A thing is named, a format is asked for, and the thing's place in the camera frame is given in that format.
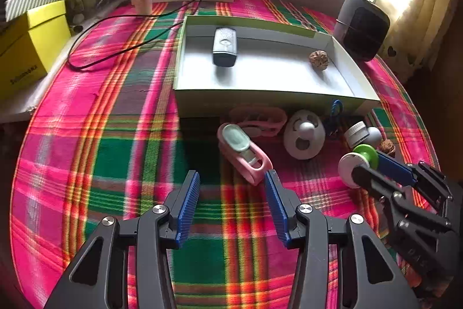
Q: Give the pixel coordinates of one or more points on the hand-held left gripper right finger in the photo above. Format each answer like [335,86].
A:
[276,207]

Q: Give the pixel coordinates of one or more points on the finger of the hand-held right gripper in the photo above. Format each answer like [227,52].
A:
[394,167]
[372,182]

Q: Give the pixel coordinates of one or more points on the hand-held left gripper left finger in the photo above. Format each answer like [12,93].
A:
[190,200]

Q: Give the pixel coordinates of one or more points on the brown walnut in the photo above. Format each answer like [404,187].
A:
[387,148]
[318,58]

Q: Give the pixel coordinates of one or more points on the green and white spool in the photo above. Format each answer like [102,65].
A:
[349,167]

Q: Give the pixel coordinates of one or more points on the white ball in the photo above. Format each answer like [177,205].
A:
[374,136]

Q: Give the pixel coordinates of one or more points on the small white jar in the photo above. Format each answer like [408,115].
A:
[355,133]

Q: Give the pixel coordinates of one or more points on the white egg-shaped face toy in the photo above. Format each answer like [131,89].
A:
[304,139]

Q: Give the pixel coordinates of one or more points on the pink gadget with mint face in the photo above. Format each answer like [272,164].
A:
[237,142]

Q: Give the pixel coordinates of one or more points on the pink clip gadget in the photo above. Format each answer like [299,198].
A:
[267,117]

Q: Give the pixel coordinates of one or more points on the shallow white cardboard box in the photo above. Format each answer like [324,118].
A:
[271,81]

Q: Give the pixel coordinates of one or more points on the grey and black gadget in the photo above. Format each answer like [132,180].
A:
[224,48]

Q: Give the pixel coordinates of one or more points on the pink and green plaid blanket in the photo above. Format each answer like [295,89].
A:
[126,135]

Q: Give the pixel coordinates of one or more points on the black and grey speaker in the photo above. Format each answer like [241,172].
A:
[363,30]

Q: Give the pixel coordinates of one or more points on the cream heart-print curtain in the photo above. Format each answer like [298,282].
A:
[427,5]

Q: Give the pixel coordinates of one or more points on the yellow box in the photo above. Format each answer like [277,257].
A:
[29,44]

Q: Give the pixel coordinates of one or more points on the striped box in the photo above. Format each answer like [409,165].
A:
[32,3]

